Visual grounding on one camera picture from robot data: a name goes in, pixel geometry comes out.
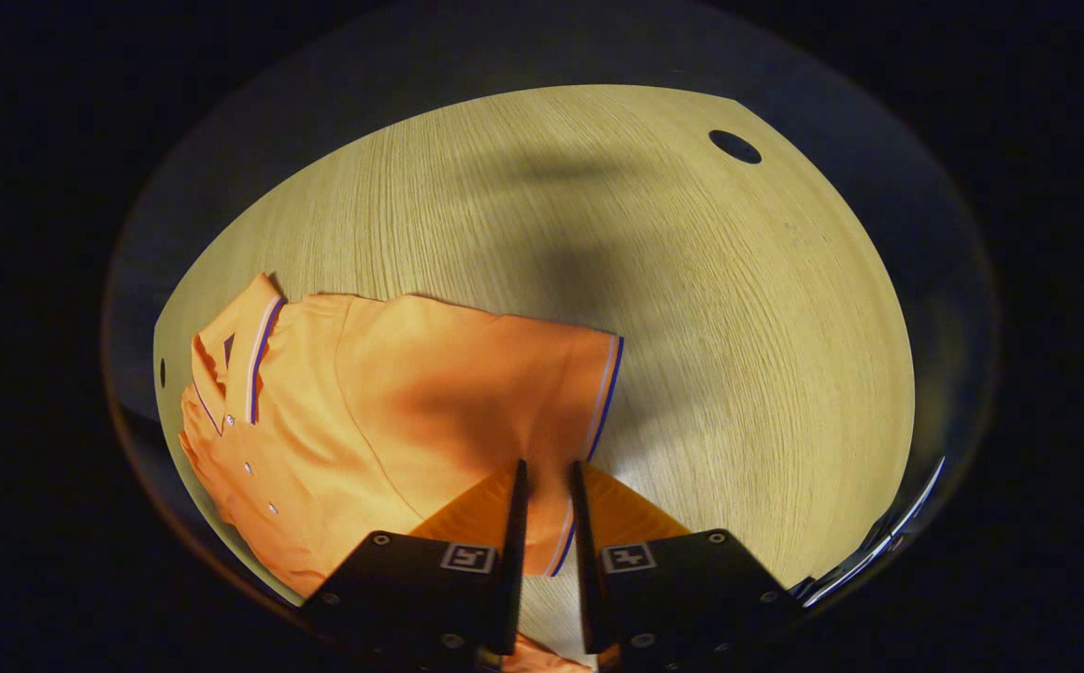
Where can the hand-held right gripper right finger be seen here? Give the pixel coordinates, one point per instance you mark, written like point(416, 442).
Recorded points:
point(589, 561)

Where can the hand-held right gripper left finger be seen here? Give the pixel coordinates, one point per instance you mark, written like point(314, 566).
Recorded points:
point(516, 561)

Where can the orange T-shirt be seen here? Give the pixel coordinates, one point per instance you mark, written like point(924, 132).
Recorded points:
point(392, 393)

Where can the chrome metal frame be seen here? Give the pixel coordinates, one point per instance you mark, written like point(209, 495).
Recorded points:
point(869, 551)

